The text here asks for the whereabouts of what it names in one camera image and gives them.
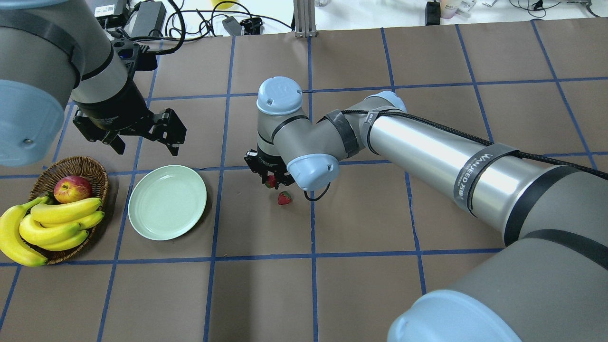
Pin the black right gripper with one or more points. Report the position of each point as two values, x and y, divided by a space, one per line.
267 161

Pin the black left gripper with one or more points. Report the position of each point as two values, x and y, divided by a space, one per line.
115 109

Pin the red strawberry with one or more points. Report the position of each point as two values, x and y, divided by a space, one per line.
284 198
270 182

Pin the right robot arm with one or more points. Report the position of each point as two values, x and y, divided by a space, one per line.
549 284

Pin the light green plate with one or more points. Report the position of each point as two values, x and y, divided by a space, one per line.
167 202

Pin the red apple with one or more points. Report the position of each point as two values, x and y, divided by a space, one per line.
71 189

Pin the wicker fruit basket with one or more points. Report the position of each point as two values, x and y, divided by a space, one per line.
94 173

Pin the black power brick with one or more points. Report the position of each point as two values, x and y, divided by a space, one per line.
147 19

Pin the bunch of yellow bananas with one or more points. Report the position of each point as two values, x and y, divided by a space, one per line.
18 226

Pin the black power adapter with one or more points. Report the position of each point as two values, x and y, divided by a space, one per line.
432 13

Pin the white paper cup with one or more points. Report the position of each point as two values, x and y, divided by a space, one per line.
448 8

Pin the aluminium frame post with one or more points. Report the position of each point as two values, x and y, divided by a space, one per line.
304 18

